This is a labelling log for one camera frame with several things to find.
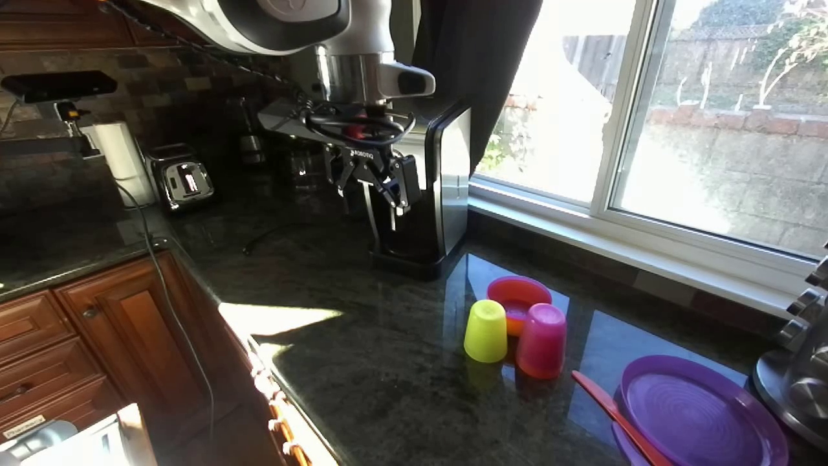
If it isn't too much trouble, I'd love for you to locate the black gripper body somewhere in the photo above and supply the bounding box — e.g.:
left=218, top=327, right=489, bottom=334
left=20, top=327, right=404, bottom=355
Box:
left=257, top=96, right=421, bottom=179

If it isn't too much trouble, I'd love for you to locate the black steel coffee maker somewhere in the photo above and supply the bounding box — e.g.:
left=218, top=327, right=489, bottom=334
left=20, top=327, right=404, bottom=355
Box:
left=360, top=98, right=476, bottom=279

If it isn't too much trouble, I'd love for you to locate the dark curtain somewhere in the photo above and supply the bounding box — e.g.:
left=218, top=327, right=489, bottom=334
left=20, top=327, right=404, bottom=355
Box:
left=409, top=0, right=545, bottom=179

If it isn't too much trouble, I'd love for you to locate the red plastic bowl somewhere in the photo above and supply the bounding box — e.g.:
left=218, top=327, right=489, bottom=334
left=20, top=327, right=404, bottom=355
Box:
left=483, top=275, right=557, bottom=340

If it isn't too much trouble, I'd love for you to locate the silver toaster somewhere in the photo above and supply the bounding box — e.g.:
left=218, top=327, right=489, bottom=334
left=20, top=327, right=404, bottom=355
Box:
left=143, top=142, right=218, bottom=215

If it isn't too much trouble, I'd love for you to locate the yellow-green plastic cup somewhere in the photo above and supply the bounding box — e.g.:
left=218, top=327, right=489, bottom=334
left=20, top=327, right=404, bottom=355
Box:
left=461, top=297, right=511, bottom=368

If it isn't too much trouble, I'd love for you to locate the pink plastic cup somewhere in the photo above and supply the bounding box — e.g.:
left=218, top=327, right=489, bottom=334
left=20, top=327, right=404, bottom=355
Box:
left=515, top=301, right=570, bottom=382

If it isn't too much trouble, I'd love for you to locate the white paper towel roll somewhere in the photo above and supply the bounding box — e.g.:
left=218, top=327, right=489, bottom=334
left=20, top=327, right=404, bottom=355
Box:
left=79, top=118, right=160, bottom=210

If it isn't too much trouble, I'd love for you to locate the wooden kitchen cabinet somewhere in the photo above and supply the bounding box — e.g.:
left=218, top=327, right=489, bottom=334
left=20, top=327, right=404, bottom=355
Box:
left=0, top=245, right=286, bottom=466

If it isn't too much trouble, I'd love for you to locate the red plastic utensil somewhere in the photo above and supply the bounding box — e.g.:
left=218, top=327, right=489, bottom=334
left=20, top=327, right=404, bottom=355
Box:
left=570, top=368, right=674, bottom=466

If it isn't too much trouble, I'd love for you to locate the white box device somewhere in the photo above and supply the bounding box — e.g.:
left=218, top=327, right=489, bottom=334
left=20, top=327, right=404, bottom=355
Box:
left=0, top=402, right=160, bottom=466

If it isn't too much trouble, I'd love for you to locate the purple plastic plate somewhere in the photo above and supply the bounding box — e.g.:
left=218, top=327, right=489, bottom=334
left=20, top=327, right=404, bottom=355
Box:
left=610, top=353, right=792, bottom=466

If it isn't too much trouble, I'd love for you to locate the shiny metal appliance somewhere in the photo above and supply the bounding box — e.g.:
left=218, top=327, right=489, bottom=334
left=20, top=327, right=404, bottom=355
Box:
left=747, top=253, right=828, bottom=455

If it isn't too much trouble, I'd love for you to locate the grey hanging cable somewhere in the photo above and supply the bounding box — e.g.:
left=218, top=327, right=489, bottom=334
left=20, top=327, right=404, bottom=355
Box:
left=108, top=175, right=222, bottom=434

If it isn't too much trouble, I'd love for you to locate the white window frame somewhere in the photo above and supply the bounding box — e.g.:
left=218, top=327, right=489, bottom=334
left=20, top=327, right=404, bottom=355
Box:
left=466, top=0, right=828, bottom=320

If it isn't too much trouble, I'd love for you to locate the black camera bar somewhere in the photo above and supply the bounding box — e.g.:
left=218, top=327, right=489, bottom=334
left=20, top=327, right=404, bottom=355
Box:
left=0, top=67, right=121, bottom=105

